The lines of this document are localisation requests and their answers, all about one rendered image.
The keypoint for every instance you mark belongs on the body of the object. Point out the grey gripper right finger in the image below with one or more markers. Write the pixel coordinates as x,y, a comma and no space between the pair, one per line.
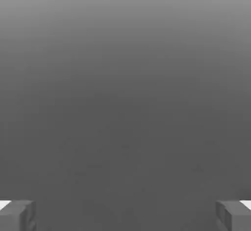
235,215

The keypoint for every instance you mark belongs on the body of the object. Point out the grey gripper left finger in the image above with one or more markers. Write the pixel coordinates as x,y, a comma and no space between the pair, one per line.
15,215

